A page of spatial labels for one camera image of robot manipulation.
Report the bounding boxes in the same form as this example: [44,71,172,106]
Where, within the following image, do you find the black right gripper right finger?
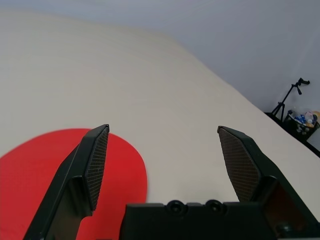
[217,125,320,238]

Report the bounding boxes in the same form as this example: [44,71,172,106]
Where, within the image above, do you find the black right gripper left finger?
[22,124,110,240]

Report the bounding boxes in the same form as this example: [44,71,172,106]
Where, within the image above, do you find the red ping-pong paddle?
[0,128,149,240]

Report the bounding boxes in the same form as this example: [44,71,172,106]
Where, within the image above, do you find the black bin with clutter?
[283,109,320,144]

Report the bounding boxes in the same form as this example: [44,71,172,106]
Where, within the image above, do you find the black tripod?
[271,77,311,123]

